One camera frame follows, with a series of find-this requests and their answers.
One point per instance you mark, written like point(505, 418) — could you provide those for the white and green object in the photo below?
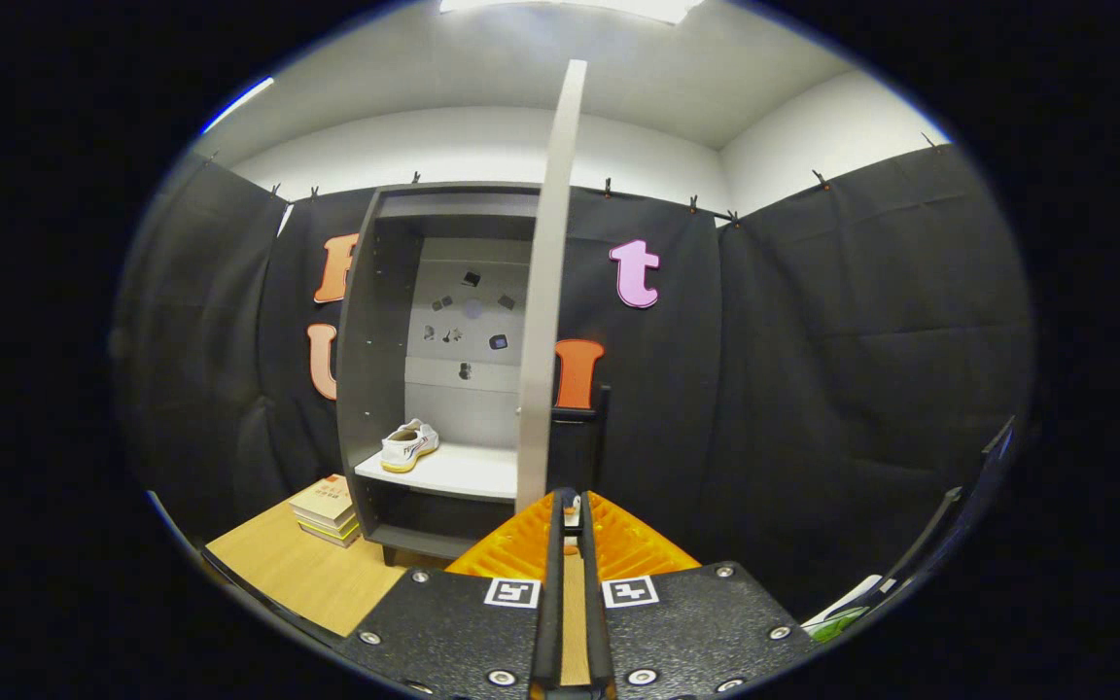
point(842, 614)

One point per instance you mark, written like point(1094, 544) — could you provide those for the yellow edged book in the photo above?
point(332, 533)

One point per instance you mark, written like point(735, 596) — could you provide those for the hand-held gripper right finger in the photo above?
point(595, 622)

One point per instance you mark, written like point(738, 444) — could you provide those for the tan cover book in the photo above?
point(322, 498)

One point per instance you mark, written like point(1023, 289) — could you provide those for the wide ceiling light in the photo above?
point(570, 8)

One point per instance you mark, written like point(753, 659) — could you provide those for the grey shoe cabinet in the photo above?
point(385, 321)

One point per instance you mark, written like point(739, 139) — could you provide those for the white shoe striped side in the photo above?
point(409, 447)

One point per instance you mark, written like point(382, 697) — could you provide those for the narrow ceiling light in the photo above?
point(237, 103)

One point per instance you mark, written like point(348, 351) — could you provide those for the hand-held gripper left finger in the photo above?
point(548, 622)

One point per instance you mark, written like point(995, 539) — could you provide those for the black stand bar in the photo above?
point(949, 530)

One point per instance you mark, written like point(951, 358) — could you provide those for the black backdrop cloth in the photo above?
point(813, 389)

